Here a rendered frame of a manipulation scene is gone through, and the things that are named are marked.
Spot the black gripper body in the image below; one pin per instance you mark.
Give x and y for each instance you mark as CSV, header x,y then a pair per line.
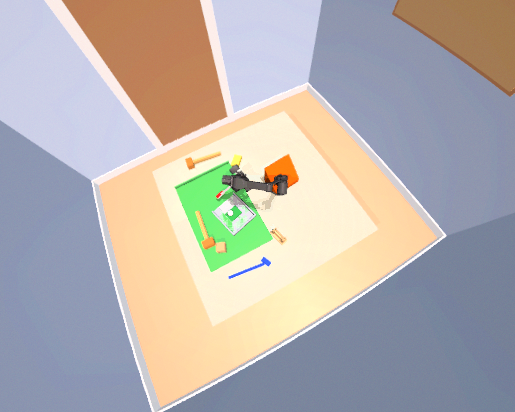
x,y
234,169

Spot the blue golf putter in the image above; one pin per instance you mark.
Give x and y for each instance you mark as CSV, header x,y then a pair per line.
x,y
265,261

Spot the green flat mat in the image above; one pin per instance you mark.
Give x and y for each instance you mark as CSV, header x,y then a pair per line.
x,y
199,195

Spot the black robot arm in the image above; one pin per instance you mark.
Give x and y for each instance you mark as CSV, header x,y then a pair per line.
x,y
239,182

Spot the yellow block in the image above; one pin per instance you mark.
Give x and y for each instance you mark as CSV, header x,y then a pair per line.
x,y
236,160

